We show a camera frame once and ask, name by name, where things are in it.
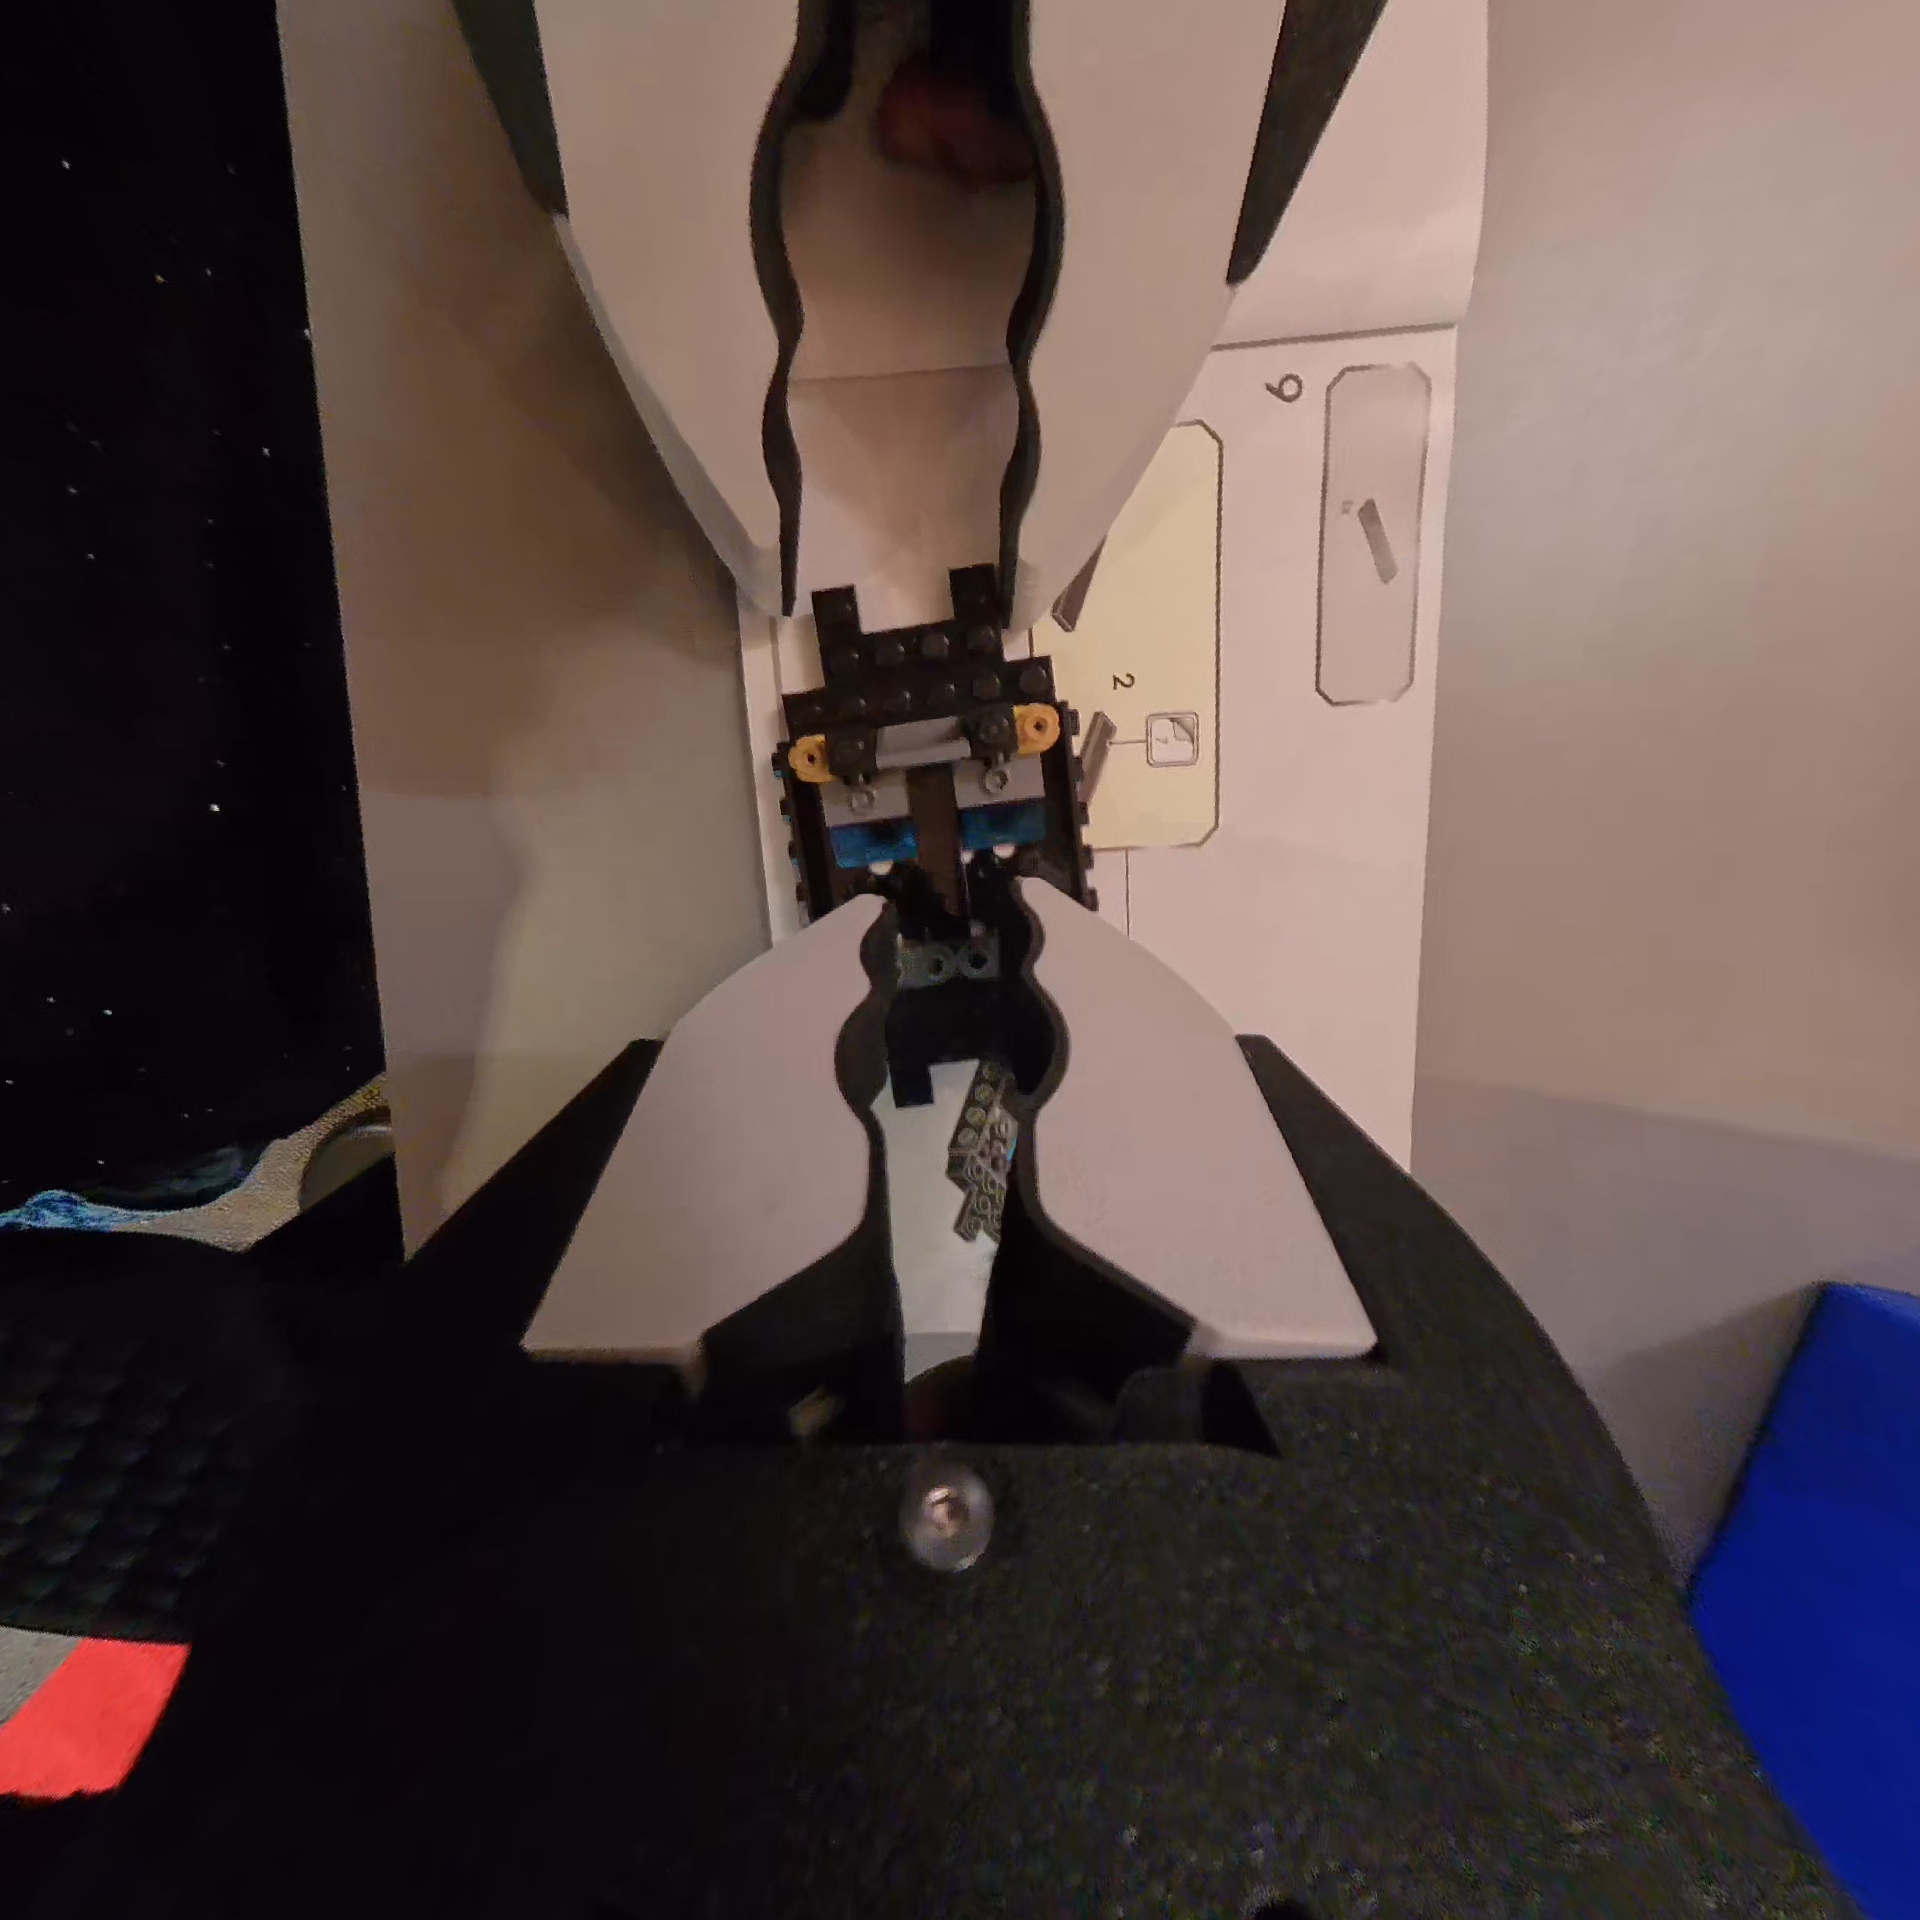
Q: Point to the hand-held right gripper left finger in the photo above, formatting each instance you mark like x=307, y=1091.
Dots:
x=704, y=1184

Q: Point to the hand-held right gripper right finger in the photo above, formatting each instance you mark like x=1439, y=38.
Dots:
x=1201, y=1184

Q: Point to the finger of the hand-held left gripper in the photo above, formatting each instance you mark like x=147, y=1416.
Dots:
x=661, y=224
x=1140, y=224

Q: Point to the white instruction booklet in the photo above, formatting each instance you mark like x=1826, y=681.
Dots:
x=1289, y=930

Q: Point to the black lego model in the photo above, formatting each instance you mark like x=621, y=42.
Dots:
x=914, y=660

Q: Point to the person's left hand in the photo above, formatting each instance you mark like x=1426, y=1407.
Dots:
x=938, y=128

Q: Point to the grey round disc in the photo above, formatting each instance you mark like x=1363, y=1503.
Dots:
x=346, y=1155

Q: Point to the black speckled clothing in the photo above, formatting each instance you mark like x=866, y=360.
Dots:
x=149, y=599

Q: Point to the black mesh fabric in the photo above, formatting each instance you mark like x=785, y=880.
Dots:
x=120, y=1425

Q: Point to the blue fabric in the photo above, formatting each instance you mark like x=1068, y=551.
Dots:
x=60, y=1200

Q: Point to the blue storage bin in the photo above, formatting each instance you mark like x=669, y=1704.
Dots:
x=1823, y=1529

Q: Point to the red patch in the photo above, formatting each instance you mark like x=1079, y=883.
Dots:
x=89, y=1710

